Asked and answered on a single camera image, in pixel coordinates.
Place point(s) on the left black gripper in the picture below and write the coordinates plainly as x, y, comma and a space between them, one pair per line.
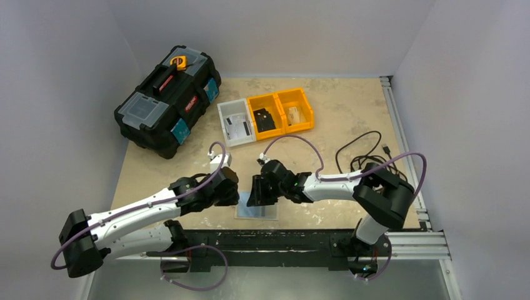
231, 192

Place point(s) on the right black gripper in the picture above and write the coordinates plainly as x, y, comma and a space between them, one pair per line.
260, 189

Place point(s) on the white lion VIP card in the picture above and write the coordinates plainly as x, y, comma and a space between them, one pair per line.
240, 126

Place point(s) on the gold credit card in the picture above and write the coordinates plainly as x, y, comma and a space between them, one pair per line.
293, 114

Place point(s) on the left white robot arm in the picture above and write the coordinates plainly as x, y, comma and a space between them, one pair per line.
146, 225

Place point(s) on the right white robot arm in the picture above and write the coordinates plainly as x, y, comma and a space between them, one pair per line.
384, 196

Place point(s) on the black and white cards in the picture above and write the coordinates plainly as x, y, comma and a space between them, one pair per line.
230, 124

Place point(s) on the white plastic bin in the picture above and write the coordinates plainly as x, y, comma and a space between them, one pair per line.
236, 123

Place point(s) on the middle yellow plastic bin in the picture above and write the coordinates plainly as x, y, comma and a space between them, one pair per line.
269, 102

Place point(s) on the yellow plastic bin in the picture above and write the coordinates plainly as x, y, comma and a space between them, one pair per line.
269, 102
295, 97

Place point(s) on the right yellow plastic bin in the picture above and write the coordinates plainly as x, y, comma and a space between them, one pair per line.
295, 97

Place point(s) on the black plastic toolbox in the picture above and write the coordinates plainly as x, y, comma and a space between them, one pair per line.
161, 111

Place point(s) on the yellow tape measure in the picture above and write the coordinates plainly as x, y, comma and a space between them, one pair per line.
180, 63

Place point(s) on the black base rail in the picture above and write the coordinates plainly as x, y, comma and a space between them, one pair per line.
333, 249

